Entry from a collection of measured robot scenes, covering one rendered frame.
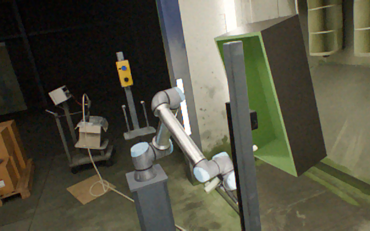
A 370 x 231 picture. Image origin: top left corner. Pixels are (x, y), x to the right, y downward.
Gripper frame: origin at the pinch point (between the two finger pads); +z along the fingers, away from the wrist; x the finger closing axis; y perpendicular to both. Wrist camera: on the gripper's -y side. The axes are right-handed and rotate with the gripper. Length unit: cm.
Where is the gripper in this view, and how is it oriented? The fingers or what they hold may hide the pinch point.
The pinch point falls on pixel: (221, 183)
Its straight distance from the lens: 194.5
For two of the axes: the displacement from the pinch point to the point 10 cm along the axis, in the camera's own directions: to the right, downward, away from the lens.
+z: -0.6, 3.2, 9.4
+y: 6.5, 7.3, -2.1
